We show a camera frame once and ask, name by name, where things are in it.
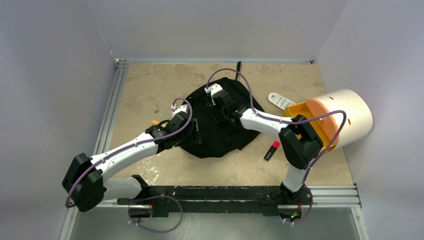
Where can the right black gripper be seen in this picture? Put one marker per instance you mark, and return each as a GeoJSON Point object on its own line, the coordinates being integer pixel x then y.
{"type": "Point", "coordinates": [215, 109]}

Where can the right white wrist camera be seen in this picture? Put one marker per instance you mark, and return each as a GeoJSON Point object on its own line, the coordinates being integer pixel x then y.
{"type": "Point", "coordinates": [213, 90]}

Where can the aluminium frame rails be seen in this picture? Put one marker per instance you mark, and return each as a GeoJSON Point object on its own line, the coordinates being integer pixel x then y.
{"type": "Point", "coordinates": [337, 210]}

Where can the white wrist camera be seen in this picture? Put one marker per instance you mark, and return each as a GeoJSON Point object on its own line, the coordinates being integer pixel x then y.
{"type": "Point", "coordinates": [213, 90]}
{"type": "Point", "coordinates": [179, 109]}

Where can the white cylinder orange drawer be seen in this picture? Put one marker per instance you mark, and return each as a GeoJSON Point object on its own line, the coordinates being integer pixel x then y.
{"type": "Point", "coordinates": [358, 123]}

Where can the small clear cap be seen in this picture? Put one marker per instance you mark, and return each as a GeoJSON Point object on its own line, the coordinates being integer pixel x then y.
{"type": "Point", "coordinates": [155, 108]}

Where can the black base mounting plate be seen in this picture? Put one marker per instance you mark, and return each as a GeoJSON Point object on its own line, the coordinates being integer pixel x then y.
{"type": "Point", "coordinates": [268, 200]}

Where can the pink black highlighter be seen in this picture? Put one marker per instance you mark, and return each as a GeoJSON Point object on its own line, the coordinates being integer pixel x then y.
{"type": "Point", "coordinates": [271, 151]}

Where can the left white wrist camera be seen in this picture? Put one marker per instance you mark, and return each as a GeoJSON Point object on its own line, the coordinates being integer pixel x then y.
{"type": "Point", "coordinates": [179, 109]}

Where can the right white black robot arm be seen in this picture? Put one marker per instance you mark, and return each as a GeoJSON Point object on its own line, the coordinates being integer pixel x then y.
{"type": "Point", "coordinates": [300, 142]}

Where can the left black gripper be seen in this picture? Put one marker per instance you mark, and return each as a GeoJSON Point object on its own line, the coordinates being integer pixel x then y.
{"type": "Point", "coordinates": [193, 138]}

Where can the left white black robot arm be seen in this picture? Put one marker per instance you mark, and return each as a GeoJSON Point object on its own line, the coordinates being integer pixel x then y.
{"type": "Point", "coordinates": [86, 178]}

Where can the black student backpack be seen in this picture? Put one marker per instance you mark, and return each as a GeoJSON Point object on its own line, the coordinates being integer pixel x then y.
{"type": "Point", "coordinates": [217, 138]}

